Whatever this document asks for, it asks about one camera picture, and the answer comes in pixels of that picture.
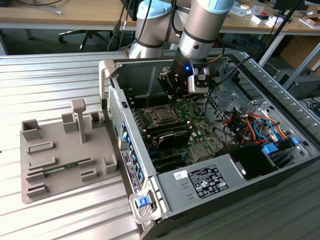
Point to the black tripod pole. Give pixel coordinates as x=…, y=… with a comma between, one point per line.
x=279, y=30

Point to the blue case latch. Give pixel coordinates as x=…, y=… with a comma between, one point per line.
x=141, y=202

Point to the black monitor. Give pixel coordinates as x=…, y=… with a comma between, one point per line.
x=131, y=10

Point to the black graphics card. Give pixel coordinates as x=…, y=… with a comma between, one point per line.
x=172, y=140

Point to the green RAM stick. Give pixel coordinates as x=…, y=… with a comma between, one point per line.
x=62, y=166

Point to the blue disk carrier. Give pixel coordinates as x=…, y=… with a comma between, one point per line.
x=271, y=149

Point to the wooden desk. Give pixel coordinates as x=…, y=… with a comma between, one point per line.
x=75, y=13

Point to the black office chair base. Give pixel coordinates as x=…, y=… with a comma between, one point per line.
x=87, y=33

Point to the grey computer box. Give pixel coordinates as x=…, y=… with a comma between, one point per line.
x=305, y=86

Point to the open grey PC case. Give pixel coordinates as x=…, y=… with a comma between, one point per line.
x=140, y=75

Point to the small cardboard box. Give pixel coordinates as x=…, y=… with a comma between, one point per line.
x=308, y=22

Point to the CPU socket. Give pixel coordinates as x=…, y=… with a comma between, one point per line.
x=160, y=122

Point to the grey power supply with label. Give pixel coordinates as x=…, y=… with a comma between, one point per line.
x=170, y=192

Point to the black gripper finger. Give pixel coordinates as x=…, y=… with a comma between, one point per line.
x=181, y=90
x=166, y=83

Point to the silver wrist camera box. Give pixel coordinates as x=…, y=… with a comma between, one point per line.
x=193, y=86

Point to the black expansion slot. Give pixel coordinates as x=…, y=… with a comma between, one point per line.
x=172, y=164
x=167, y=157

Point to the grey parts rack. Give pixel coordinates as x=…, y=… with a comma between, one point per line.
x=65, y=150

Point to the silver chipset heatsink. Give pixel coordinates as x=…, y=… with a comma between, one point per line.
x=201, y=151

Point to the thin metal locking lever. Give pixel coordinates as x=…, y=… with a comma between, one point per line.
x=147, y=102

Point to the metal drive cage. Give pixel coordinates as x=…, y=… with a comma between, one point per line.
x=231, y=96

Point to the black RAM slot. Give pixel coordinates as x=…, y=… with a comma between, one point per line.
x=171, y=132
x=140, y=104
x=168, y=127
x=140, y=98

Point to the small white box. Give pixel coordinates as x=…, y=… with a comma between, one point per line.
x=260, y=19

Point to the black fan shroud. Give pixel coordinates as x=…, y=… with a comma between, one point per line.
x=252, y=160

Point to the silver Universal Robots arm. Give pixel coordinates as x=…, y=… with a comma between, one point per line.
x=190, y=32

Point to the green motherboard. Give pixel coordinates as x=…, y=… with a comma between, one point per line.
x=200, y=130

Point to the small CPU plate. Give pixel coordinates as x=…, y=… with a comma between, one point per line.
x=164, y=114

